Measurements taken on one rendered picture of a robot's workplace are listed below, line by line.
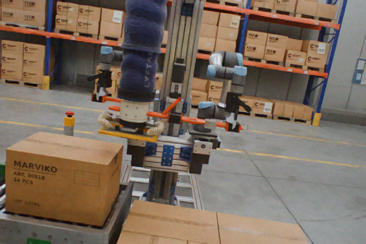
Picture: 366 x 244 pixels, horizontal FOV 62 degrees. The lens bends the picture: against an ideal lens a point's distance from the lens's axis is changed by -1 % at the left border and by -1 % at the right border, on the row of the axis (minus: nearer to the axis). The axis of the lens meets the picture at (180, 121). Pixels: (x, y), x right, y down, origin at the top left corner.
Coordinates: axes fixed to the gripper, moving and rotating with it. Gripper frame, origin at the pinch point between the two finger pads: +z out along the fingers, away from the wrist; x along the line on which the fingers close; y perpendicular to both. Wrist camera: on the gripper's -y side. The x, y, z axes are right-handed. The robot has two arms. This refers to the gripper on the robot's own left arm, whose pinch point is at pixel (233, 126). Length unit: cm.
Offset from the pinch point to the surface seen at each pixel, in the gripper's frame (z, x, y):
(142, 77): -21, 10, 56
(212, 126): 1.2, 3.7, 12.5
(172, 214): 69, -8, 28
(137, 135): 11, 15, 54
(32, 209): 65, 22, 111
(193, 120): -0.2, 3.7, 24.4
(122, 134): 11, 16, 63
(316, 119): 101, -747, -346
